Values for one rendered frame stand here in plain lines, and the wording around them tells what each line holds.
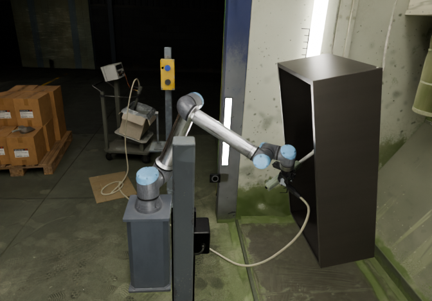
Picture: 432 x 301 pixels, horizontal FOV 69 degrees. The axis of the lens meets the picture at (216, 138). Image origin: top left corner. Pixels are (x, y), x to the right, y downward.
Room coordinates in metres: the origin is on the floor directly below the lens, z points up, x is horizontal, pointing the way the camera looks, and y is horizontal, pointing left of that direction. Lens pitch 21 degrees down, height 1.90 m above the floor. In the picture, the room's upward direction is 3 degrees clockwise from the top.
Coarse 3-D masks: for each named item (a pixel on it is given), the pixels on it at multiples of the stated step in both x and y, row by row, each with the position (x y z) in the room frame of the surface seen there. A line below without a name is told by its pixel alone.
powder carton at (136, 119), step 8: (144, 104) 4.21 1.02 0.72; (120, 112) 3.87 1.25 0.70; (128, 112) 3.82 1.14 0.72; (136, 112) 3.85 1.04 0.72; (144, 112) 4.18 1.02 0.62; (152, 112) 4.07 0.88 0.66; (128, 120) 3.79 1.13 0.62; (136, 120) 3.79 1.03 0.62; (144, 120) 3.80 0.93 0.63; (152, 120) 4.00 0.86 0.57; (120, 128) 3.86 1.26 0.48; (128, 128) 3.85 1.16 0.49; (136, 128) 3.84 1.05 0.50; (144, 128) 3.90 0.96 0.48; (136, 136) 3.84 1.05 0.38
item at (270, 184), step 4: (312, 152) 2.05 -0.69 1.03; (308, 156) 2.02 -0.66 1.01; (300, 160) 2.00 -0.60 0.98; (304, 160) 2.00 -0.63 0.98; (296, 164) 1.96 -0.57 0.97; (300, 164) 1.96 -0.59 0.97; (296, 168) 1.94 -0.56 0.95; (276, 176) 1.88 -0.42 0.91; (268, 180) 1.88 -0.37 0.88; (272, 180) 1.85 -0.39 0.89; (276, 180) 1.85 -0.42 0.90; (284, 180) 1.86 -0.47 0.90; (268, 184) 1.83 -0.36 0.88; (272, 184) 1.83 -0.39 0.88; (276, 184) 1.85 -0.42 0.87; (288, 184) 1.83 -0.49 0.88; (268, 188) 1.82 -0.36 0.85; (272, 188) 1.84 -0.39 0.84; (288, 188) 1.81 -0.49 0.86; (292, 188) 1.80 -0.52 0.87; (292, 192) 1.78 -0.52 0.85; (296, 192) 1.77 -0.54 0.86; (296, 196) 1.76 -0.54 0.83; (300, 196) 1.75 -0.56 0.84
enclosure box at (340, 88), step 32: (288, 64) 1.97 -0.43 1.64; (320, 64) 1.83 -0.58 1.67; (352, 64) 1.70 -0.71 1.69; (288, 96) 2.11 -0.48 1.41; (320, 96) 1.51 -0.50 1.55; (352, 96) 1.53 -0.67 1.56; (288, 128) 2.11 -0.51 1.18; (320, 128) 1.51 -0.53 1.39; (352, 128) 1.53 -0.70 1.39; (320, 160) 1.52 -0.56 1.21; (352, 160) 1.54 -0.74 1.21; (288, 192) 2.13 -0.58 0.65; (320, 192) 1.52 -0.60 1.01; (352, 192) 1.55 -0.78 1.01; (320, 224) 1.53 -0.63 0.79; (352, 224) 1.55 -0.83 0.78; (320, 256) 1.54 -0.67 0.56; (352, 256) 1.56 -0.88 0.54
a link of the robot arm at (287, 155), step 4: (280, 148) 1.71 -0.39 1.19; (284, 148) 1.70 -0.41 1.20; (288, 148) 1.70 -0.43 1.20; (292, 148) 1.70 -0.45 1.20; (280, 152) 1.69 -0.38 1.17; (284, 152) 1.67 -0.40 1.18; (288, 152) 1.67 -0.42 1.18; (292, 152) 1.67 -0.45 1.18; (280, 156) 1.68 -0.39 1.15; (284, 156) 1.66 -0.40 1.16; (288, 156) 1.65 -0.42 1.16; (292, 156) 1.66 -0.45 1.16; (280, 160) 1.69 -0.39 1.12; (284, 160) 1.68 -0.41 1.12; (288, 160) 1.67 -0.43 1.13; (292, 160) 1.68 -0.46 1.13; (284, 164) 1.70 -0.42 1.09; (288, 164) 1.69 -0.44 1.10; (292, 164) 1.70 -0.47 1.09
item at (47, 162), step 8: (64, 136) 4.32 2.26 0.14; (72, 136) 4.57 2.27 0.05; (56, 144) 4.02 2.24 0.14; (64, 144) 4.31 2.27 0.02; (48, 152) 3.73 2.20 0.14; (56, 152) 3.74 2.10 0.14; (64, 152) 4.03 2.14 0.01; (48, 160) 3.50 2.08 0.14; (56, 160) 3.76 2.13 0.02; (0, 168) 3.29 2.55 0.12; (8, 168) 3.31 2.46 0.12; (16, 168) 3.33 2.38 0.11; (24, 168) 3.35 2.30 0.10; (48, 168) 3.41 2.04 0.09; (56, 168) 3.57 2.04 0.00
